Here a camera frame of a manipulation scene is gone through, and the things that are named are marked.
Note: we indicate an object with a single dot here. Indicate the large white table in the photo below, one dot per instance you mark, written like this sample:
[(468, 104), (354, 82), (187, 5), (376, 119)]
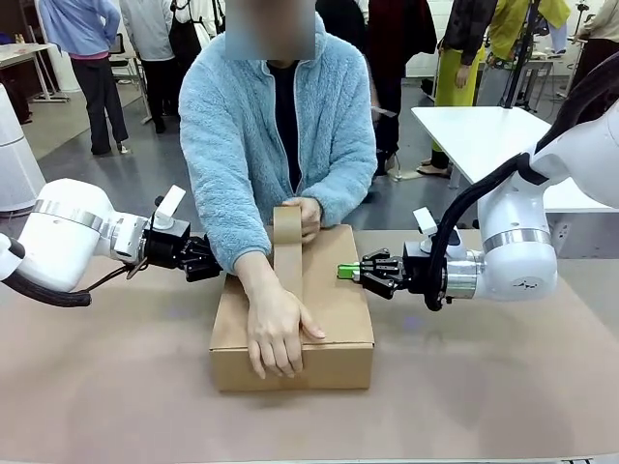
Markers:
[(479, 135)]

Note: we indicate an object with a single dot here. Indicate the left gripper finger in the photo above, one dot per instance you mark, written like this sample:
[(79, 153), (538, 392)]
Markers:
[(203, 269), (200, 246)]

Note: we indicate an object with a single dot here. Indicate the brown packing tape roll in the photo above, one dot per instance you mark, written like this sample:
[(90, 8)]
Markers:
[(287, 251)]

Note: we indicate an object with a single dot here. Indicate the white cylindrical appliance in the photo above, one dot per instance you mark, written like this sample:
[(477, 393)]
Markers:
[(17, 164)]

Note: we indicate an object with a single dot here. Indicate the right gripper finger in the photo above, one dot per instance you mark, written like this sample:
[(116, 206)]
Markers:
[(382, 258), (384, 285)]

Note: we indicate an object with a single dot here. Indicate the brown cardboard box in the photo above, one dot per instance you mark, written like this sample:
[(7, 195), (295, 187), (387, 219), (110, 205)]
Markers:
[(338, 309)]

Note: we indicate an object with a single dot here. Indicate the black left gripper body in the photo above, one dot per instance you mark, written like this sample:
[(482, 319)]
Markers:
[(167, 244)]

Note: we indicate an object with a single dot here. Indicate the person's right forearm blue sleeve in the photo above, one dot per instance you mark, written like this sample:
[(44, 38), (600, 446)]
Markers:
[(232, 232)]

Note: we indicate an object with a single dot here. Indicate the person in yellow jacket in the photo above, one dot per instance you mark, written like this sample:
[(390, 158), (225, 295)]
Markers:
[(508, 19)]

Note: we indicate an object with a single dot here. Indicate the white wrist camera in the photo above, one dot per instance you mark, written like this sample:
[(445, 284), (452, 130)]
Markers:
[(169, 208), (425, 222)]

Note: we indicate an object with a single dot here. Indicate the small dark monitor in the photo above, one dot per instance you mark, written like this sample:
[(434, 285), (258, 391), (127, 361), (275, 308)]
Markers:
[(116, 42)]

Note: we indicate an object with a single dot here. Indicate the person's right hand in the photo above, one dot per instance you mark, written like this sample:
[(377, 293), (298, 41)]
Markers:
[(275, 328)]

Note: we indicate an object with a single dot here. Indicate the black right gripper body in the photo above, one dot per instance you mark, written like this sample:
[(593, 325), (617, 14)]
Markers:
[(416, 268)]

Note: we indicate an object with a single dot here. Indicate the person in blue shirt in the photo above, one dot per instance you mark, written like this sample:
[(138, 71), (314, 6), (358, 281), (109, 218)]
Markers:
[(82, 29)]

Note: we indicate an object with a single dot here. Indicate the person's left forearm blue sleeve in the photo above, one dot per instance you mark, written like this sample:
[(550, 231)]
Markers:
[(345, 198)]

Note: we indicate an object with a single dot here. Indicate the grey background desk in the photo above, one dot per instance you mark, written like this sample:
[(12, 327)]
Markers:
[(128, 60)]

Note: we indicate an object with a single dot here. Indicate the person in white top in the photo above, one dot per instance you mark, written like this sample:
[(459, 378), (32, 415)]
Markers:
[(147, 34)]

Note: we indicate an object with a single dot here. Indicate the person's left hand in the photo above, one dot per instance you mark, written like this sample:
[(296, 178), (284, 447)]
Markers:
[(312, 217)]

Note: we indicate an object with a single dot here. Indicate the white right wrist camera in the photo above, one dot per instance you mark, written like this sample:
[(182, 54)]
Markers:
[(425, 222)]

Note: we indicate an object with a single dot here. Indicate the person in black coat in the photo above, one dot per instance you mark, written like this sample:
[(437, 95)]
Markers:
[(396, 48)]

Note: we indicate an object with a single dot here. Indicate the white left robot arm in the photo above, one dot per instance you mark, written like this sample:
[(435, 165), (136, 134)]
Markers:
[(63, 232)]

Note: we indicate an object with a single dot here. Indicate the person in beige top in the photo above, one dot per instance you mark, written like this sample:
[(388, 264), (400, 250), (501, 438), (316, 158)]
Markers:
[(602, 24)]

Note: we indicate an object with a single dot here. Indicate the black tripod stand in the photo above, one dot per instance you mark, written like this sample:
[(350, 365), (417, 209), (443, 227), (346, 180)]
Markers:
[(522, 63)]

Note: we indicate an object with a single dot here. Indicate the person with yellow apron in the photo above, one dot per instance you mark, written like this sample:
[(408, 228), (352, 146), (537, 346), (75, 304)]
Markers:
[(457, 72)]

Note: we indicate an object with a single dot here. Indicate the person in light blue fleece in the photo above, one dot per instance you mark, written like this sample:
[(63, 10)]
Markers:
[(232, 121)]

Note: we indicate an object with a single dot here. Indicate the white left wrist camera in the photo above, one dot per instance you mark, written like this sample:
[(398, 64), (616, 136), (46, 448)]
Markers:
[(169, 208)]

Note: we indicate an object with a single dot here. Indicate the person with black apron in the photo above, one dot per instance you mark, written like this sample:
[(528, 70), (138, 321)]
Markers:
[(184, 34)]

